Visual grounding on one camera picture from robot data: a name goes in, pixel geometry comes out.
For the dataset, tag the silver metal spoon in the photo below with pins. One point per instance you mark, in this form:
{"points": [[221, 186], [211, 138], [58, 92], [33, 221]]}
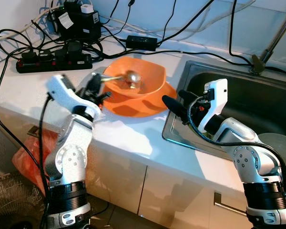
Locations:
{"points": [[132, 78]]}

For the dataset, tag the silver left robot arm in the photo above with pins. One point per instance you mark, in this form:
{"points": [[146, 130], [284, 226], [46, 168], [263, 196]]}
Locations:
{"points": [[66, 157]]}

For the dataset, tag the white kitchen cabinet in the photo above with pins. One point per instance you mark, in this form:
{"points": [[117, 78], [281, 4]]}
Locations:
{"points": [[171, 191]]}

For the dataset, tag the orange plastic plate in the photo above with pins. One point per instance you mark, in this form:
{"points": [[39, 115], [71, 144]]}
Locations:
{"points": [[133, 109]]}

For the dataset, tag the black plug adapter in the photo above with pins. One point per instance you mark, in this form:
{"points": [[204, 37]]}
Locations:
{"points": [[29, 56], [75, 48]]}

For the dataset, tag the orange plastic bowl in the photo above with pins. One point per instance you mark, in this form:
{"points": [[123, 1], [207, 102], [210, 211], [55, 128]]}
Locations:
{"points": [[148, 76]]}

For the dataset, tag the black power strip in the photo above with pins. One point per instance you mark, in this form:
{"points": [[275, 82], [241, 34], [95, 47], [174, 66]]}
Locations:
{"points": [[52, 63]]}

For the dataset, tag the black battery charger box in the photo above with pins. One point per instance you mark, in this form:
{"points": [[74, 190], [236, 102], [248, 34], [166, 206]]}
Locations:
{"points": [[78, 26]]}

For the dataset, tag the stainless steel sink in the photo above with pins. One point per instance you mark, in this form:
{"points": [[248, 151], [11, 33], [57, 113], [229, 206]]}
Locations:
{"points": [[257, 100]]}

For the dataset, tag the black power brick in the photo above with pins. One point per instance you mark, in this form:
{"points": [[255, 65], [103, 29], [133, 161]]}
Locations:
{"points": [[142, 42]]}

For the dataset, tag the orange plastic bag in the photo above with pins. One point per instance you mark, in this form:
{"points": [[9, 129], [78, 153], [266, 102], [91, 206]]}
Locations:
{"points": [[31, 155]]}

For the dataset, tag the white ceramic bowl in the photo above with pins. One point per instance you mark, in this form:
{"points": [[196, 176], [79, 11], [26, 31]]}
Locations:
{"points": [[281, 148]]}

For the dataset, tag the metal sink faucet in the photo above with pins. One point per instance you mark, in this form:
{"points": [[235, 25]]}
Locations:
{"points": [[271, 45]]}

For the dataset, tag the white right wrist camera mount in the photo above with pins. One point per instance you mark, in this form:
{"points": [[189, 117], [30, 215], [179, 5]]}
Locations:
{"points": [[218, 98]]}

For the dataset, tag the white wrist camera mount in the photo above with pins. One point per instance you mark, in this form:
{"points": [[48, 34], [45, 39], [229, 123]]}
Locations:
{"points": [[218, 98], [62, 93]]}

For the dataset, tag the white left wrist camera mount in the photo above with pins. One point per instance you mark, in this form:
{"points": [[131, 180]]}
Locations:
{"points": [[62, 93]]}

